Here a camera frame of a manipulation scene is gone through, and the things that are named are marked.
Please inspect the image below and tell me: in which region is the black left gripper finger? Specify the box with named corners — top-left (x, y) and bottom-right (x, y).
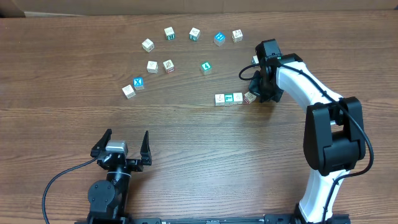
top-left (90, 129), bottom-right (112, 157)
top-left (140, 131), bottom-right (152, 166)

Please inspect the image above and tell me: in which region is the wooden cube letter I side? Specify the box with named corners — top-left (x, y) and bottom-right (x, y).
top-left (244, 91), bottom-right (257, 104)

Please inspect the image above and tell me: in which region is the wooden cube ice cream drawing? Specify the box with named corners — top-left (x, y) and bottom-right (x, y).
top-left (233, 93), bottom-right (243, 105)

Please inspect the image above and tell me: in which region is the green number seven cube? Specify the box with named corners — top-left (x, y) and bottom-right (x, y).
top-left (224, 93), bottom-right (234, 106)

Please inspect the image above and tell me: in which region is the wooden cube with hook drawing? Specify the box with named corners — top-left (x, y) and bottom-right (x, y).
top-left (215, 94), bottom-right (225, 106)

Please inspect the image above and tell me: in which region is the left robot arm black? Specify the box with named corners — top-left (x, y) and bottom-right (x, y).
top-left (86, 129), bottom-right (152, 223)

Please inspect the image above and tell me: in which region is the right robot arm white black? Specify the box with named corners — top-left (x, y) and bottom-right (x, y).
top-left (249, 53), bottom-right (374, 223)

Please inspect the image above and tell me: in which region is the wooden cube blue X side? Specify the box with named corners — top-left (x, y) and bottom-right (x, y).
top-left (251, 55), bottom-right (259, 65)

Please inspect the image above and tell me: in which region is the wooden cube yellow side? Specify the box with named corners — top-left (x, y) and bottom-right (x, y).
top-left (232, 29), bottom-right (243, 42)

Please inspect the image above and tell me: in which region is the wooden cube fish drawing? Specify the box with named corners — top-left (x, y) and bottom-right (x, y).
top-left (122, 85), bottom-right (136, 99)

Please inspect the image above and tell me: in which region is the green number four cube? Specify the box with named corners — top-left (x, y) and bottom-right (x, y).
top-left (200, 61), bottom-right (212, 75)

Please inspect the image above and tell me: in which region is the blue top wooden cube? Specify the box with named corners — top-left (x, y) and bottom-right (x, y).
top-left (214, 32), bottom-right (226, 47)

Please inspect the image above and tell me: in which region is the blue letter X cube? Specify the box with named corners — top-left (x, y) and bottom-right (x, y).
top-left (133, 77), bottom-right (144, 90)

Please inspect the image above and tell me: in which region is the wooden cube green J side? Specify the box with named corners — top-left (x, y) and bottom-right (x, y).
top-left (189, 27), bottom-right (200, 42)

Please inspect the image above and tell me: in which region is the wooden cube globe drawing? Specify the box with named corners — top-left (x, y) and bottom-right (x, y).
top-left (147, 61), bottom-right (159, 73)

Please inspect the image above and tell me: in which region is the wooden cube red Y side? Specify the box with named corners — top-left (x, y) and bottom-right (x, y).
top-left (163, 60), bottom-right (175, 73)

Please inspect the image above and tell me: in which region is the wooden cube green letter side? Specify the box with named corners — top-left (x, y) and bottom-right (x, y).
top-left (164, 27), bottom-right (175, 40)

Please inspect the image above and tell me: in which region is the plain wooden cube far left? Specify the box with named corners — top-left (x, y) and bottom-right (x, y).
top-left (142, 39), bottom-right (155, 52)

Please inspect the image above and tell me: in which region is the cardboard backdrop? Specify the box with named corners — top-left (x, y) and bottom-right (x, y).
top-left (1, 0), bottom-right (397, 17)

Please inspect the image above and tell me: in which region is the left black cable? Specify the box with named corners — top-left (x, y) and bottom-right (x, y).
top-left (42, 157), bottom-right (100, 224)

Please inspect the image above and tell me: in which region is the black cable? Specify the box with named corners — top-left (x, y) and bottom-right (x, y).
top-left (238, 62), bottom-right (374, 224)
top-left (42, 157), bottom-right (100, 224)

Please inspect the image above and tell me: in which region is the right black cable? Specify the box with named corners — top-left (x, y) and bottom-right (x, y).
top-left (238, 62), bottom-right (374, 224)

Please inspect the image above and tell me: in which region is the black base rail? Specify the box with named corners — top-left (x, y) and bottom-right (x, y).
top-left (124, 213), bottom-right (352, 224)

